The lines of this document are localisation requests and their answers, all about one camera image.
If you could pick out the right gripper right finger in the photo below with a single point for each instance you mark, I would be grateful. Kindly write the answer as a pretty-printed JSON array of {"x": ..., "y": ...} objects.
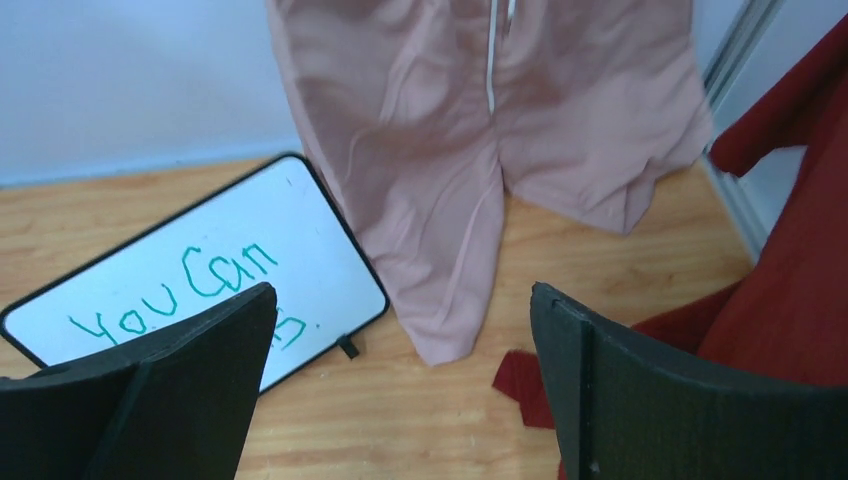
[{"x": 627, "y": 406}]

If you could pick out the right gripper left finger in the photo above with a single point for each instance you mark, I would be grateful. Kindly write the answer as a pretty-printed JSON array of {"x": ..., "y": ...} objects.
[{"x": 176, "y": 403}]

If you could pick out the small black-framed whiteboard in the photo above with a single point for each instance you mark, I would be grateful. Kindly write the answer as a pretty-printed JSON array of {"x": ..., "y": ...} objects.
[{"x": 276, "y": 224}]

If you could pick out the dark red garment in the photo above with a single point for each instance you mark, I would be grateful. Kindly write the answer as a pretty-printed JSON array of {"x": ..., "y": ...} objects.
[{"x": 787, "y": 318}]

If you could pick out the pink shorts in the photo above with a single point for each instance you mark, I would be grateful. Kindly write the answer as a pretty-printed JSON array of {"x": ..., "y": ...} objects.
[{"x": 422, "y": 115}]

